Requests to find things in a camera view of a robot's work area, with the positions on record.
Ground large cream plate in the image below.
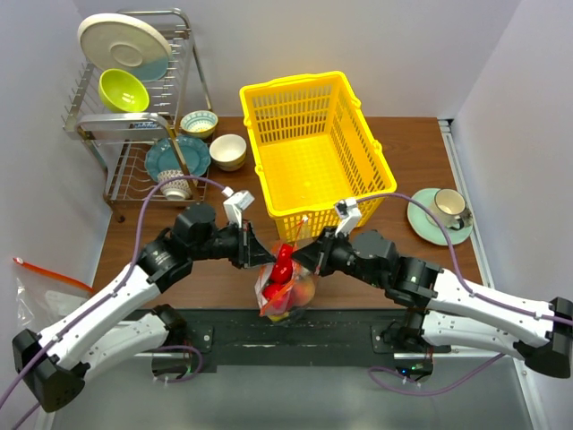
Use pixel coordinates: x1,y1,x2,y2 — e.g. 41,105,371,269
77,13,172,82

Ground peach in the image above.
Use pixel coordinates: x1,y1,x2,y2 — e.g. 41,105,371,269
292,277,316,307

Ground teal scalloped plate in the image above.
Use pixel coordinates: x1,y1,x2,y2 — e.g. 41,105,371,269
144,136,211,178

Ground red apple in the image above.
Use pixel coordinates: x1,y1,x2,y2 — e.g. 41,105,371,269
262,283,293,314

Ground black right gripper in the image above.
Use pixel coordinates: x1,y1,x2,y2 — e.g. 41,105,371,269
290,226,385,288

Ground red bell pepper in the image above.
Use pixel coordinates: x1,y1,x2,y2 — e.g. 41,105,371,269
270,244,294,285

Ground grey patterned bowl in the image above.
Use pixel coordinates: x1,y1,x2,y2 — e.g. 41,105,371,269
158,169,192,201

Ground white bowl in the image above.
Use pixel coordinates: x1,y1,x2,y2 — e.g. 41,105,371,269
210,134,247,172

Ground lime green bowl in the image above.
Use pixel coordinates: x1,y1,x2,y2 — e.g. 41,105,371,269
98,69,150,113

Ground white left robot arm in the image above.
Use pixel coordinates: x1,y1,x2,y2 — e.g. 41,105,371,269
12,203,275,412

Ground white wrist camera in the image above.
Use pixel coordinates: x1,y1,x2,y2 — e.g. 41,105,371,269
335,197,362,236
222,187,254,226

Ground clear zip bag orange zipper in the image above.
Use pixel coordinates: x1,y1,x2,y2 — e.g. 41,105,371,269
254,215,316,326

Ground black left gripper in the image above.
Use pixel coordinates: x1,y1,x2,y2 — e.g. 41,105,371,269
191,219,278,269

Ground teal patterned small bowl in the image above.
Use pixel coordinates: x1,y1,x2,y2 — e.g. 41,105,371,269
180,110,218,139

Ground yellow banana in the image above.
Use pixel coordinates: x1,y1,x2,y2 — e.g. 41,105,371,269
269,315,289,323

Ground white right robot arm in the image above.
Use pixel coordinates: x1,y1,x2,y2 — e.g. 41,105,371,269
292,228,572,379

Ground cream mug black handle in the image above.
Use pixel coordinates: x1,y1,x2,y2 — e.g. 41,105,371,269
426,188,474,231

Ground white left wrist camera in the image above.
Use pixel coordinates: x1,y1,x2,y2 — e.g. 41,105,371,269
222,187,254,226

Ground metal dish rack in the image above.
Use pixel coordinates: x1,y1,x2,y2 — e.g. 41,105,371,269
63,7,212,222

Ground spare zip bag orange zipper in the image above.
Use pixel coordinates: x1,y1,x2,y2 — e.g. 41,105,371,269
12,256,94,330

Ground yellow plastic basket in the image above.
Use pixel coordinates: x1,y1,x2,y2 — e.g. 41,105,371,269
240,71,398,242

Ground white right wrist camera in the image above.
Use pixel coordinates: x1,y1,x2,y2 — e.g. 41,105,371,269
335,197,362,236

